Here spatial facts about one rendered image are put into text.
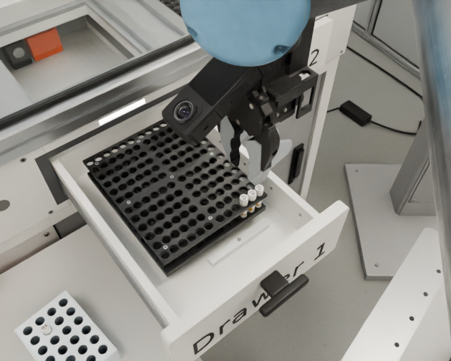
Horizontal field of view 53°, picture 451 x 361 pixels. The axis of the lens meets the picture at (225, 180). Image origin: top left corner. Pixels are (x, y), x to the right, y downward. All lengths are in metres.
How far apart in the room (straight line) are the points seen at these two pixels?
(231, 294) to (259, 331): 0.98
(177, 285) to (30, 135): 0.29
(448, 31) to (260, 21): 0.12
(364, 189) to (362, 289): 0.41
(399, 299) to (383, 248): 0.93
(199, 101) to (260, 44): 0.18
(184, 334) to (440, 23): 0.42
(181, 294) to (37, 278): 0.26
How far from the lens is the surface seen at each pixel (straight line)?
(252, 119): 0.47
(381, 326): 0.73
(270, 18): 0.26
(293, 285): 0.56
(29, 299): 0.77
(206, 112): 0.43
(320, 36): 0.94
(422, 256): 0.81
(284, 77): 0.49
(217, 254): 0.65
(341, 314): 1.57
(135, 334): 0.70
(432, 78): 0.17
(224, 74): 0.44
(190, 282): 0.64
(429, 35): 0.19
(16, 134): 0.66
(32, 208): 0.76
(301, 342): 1.51
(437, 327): 0.76
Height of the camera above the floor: 1.41
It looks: 51 degrees down
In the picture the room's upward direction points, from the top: straight up
